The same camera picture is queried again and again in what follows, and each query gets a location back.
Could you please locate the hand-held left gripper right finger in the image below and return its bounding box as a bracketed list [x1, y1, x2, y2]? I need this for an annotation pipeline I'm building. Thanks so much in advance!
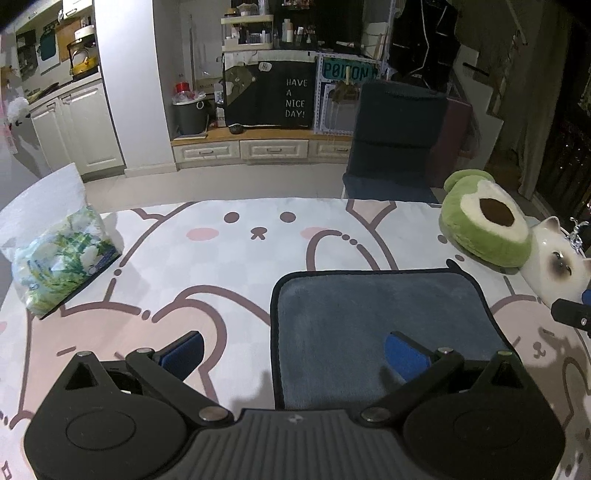
[359, 331, 528, 426]

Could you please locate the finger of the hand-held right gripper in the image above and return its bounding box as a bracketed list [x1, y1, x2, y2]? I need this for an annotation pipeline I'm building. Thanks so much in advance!
[550, 298, 591, 339]

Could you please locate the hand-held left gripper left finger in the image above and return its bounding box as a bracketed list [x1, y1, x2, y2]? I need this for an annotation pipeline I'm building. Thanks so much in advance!
[64, 330, 234, 426]

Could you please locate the grey towel with black trim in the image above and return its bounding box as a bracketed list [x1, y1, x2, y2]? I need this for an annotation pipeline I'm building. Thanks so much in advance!
[270, 268, 515, 411]

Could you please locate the white ceramic cat figurine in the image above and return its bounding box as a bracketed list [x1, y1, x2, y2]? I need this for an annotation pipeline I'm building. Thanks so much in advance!
[521, 216, 591, 307]

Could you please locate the silver metal ornament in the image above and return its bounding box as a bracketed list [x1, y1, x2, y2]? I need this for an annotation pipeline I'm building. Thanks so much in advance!
[569, 217, 587, 253]

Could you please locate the cartoon rabbit printed blanket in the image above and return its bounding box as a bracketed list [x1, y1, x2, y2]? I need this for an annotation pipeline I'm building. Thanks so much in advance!
[0, 198, 591, 480]

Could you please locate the green avocado plush toy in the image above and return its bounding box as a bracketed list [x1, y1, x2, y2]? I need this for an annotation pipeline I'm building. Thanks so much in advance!
[440, 169, 533, 269]

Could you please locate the floral plastic bag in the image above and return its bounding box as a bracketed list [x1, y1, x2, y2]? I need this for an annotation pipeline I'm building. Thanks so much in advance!
[0, 162, 123, 320]

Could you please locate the dark fabric chair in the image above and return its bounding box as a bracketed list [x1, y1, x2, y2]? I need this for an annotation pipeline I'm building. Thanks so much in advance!
[342, 81, 450, 204]

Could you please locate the white low drawer cabinet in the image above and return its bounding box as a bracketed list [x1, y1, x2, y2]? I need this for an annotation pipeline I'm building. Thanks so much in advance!
[171, 127, 354, 164]

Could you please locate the grey trash bin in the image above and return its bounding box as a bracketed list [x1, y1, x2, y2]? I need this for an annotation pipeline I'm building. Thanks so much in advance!
[172, 90, 209, 136]

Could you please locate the white kitchen cabinet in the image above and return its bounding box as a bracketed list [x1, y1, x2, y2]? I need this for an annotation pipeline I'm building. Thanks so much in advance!
[28, 81, 126, 177]

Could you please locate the white pegboard panel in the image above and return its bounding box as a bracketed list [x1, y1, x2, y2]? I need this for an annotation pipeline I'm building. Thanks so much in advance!
[313, 54, 391, 136]

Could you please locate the black printed cloth cover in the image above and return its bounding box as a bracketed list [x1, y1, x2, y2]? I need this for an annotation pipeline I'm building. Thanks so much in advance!
[223, 59, 317, 129]

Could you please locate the teal printed sign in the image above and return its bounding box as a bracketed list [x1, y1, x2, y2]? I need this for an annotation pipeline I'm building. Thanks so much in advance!
[321, 55, 380, 83]

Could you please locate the white fluffy duster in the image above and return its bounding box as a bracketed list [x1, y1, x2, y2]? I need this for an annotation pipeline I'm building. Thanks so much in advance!
[6, 97, 32, 127]

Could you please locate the white shelf rack with bottles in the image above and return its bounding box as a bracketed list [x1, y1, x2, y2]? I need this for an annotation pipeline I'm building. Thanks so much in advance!
[221, 14, 275, 52]

